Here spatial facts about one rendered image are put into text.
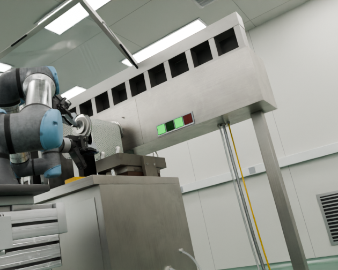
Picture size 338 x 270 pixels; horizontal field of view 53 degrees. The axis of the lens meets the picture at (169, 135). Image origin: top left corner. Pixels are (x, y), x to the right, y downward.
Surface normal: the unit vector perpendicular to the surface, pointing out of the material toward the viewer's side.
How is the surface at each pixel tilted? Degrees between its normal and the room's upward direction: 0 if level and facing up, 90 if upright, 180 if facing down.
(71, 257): 90
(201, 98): 90
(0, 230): 90
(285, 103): 90
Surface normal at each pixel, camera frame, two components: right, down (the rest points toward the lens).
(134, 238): 0.82, -0.30
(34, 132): 0.28, 0.10
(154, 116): -0.55, -0.12
